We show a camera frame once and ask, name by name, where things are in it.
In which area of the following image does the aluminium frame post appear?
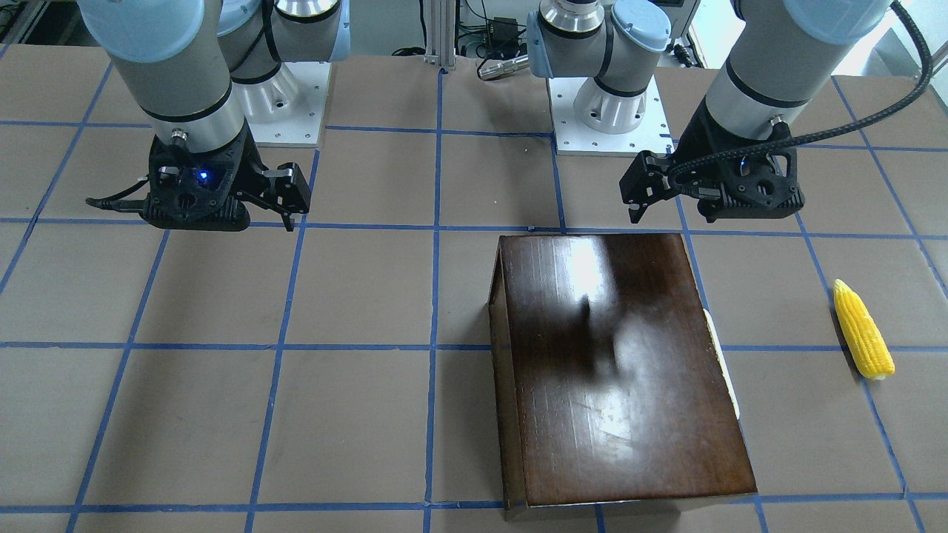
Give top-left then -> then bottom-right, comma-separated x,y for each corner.
422,0 -> 459,72

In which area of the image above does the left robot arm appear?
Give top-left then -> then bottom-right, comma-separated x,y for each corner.
525,1 -> 889,224

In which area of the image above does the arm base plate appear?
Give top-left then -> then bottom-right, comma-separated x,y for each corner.
233,63 -> 333,148
547,78 -> 674,156

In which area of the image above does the wooden drawer with handle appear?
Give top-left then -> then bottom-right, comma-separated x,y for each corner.
704,308 -> 741,421

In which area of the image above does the yellow corn cob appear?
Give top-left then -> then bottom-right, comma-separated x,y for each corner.
832,279 -> 896,381

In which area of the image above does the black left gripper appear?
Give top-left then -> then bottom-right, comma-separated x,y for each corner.
619,102 -> 805,225

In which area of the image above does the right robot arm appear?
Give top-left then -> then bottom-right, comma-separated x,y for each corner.
79,1 -> 351,232

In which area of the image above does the dark wooden drawer box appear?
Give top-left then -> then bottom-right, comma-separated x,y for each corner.
487,233 -> 758,522

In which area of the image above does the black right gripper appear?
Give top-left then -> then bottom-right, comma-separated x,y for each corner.
140,124 -> 312,232

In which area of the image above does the silver metal cylinder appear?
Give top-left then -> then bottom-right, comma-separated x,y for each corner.
477,55 -> 530,81

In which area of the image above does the black power adapter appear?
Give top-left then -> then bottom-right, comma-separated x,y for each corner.
487,17 -> 521,48

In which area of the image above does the black braided cable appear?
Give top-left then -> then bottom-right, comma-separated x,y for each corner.
667,0 -> 933,184

